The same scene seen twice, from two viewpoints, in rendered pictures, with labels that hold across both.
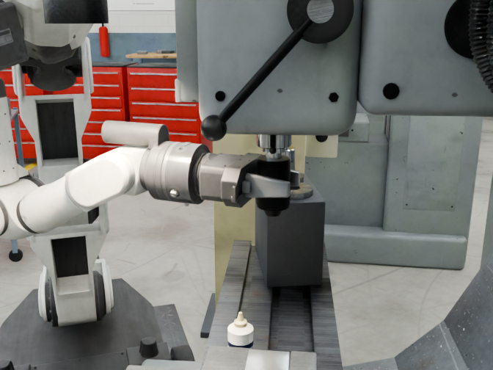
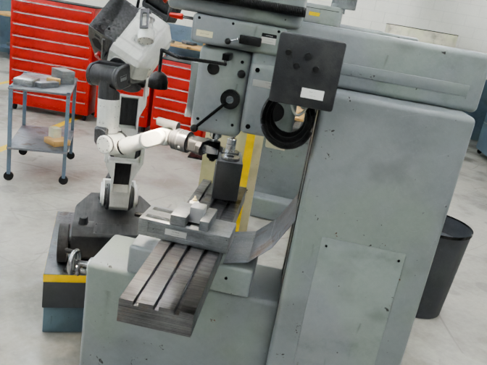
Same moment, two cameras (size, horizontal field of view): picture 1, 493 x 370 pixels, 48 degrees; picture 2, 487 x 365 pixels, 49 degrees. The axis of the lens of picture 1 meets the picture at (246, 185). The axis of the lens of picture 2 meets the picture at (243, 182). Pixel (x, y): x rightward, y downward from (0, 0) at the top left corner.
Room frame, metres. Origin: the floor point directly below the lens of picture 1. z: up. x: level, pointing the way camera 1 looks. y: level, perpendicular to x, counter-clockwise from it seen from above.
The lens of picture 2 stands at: (-1.28, -0.18, 1.78)
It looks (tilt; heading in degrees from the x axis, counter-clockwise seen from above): 18 degrees down; 0
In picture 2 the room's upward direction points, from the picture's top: 10 degrees clockwise
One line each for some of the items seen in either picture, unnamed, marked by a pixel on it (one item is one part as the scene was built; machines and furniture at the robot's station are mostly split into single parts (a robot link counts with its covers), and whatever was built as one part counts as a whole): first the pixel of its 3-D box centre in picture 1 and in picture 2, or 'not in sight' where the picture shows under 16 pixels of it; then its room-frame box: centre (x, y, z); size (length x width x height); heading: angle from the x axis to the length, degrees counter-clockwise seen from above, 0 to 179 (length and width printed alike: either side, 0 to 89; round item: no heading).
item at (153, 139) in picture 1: (144, 158); (169, 132); (0.82, 0.15, 1.24); 0.11 x 0.11 x 0.11; 70
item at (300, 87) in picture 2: not in sight; (306, 71); (0.39, -0.31, 1.62); 0.20 x 0.09 x 0.21; 85
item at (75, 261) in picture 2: not in sight; (82, 263); (0.78, 0.46, 0.60); 0.16 x 0.12 x 0.12; 85
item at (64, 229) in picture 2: not in sight; (63, 242); (1.14, 0.67, 0.50); 0.20 x 0.05 x 0.20; 17
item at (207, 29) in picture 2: not in sight; (242, 34); (0.74, -0.08, 1.68); 0.34 x 0.24 x 0.10; 85
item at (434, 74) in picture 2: not in sight; (364, 61); (0.71, -0.54, 1.66); 0.80 x 0.23 x 0.20; 85
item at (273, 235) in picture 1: (286, 223); (227, 173); (1.18, -0.09, 1.00); 0.22 x 0.12 x 0.20; 5
